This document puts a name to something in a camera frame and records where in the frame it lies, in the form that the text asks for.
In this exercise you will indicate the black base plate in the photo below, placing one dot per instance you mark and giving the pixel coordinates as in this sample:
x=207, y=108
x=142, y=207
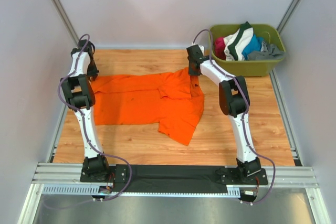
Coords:
x=176, y=179

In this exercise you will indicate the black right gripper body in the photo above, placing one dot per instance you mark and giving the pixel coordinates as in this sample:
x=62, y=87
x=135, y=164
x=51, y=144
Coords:
x=191, y=72

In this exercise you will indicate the white and green shirt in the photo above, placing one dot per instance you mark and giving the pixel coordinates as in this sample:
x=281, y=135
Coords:
x=237, y=42

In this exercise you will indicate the olive green plastic bin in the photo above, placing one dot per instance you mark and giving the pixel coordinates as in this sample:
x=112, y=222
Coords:
x=252, y=68

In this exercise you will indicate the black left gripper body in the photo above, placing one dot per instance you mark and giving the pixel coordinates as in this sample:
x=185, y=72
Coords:
x=91, y=70

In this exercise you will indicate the right aluminium corner post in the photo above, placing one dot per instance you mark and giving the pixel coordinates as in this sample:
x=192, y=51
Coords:
x=295, y=1

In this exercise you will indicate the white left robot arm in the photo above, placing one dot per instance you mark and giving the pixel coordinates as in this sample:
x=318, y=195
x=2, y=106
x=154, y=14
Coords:
x=76, y=93

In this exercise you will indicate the slotted cable duct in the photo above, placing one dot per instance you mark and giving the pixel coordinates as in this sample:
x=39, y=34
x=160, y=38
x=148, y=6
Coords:
x=96, y=190

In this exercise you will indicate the magenta shirt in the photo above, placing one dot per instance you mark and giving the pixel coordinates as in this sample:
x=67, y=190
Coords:
x=219, y=46

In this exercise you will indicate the orange t shirt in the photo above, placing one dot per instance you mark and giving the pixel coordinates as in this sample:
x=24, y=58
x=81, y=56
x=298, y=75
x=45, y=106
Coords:
x=173, y=100

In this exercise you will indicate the left aluminium corner post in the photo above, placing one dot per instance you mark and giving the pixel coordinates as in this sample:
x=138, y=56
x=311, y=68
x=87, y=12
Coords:
x=66, y=21

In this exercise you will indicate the aluminium corner post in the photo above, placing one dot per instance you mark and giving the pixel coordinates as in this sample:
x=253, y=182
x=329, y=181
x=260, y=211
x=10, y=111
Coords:
x=295, y=1
x=66, y=21

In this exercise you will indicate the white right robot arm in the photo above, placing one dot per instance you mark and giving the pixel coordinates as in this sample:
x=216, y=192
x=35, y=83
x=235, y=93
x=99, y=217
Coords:
x=234, y=102

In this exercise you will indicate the blue shirt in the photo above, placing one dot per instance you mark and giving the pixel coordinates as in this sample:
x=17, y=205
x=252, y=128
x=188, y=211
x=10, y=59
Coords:
x=254, y=45

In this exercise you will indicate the grey shirt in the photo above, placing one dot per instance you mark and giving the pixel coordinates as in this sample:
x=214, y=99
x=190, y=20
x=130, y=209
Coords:
x=269, y=52

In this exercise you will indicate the aluminium front rail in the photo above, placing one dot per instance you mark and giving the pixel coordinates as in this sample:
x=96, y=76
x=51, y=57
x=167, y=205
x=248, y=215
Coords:
x=285, y=176

